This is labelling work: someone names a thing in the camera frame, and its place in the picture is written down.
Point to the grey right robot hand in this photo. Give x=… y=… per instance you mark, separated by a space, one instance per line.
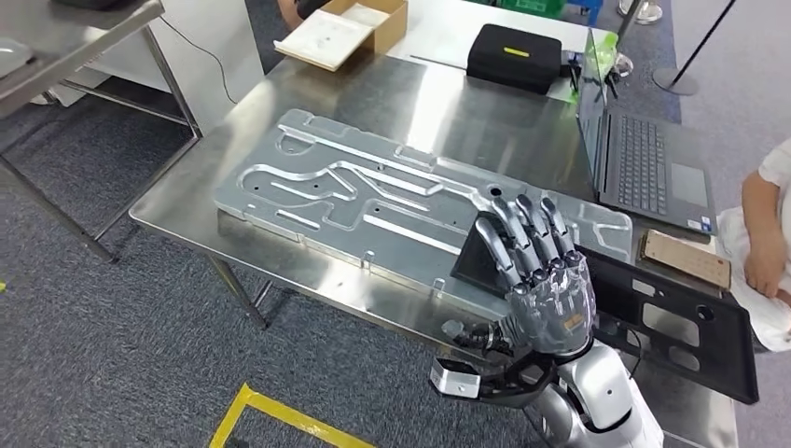
x=550 y=315

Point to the white cabinet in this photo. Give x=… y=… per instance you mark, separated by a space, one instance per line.
x=204 y=37

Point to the cardboard box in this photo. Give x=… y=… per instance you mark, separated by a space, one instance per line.
x=389 y=25

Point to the black plastic plate bracket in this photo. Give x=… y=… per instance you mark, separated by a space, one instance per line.
x=729 y=371

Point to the black zip case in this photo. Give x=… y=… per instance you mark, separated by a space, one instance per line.
x=513 y=59

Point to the black stanchion post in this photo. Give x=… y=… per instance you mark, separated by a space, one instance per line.
x=677 y=80

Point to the green plastic crate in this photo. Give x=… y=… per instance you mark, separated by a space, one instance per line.
x=531 y=6

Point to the chrome stanchion post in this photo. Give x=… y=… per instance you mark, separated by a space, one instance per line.
x=639 y=11

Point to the stainless steel workbench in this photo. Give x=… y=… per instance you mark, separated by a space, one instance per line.
x=346 y=93

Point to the person's forearm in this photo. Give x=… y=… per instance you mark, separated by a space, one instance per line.
x=759 y=204

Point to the person's hand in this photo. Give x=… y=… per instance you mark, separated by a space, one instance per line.
x=765 y=272

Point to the dark grey laptop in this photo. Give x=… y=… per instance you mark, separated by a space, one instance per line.
x=642 y=167

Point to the aluminium jig plate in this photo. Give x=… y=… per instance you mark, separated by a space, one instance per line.
x=371 y=185

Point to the grey metal side table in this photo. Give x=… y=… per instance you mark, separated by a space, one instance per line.
x=62 y=43

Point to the person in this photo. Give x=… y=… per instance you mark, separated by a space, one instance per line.
x=741 y=309
x=287 y=12

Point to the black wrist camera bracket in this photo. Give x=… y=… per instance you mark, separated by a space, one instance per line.
x=513 y=386

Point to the white foam insert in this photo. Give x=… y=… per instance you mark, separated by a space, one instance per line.
x=321 y=40

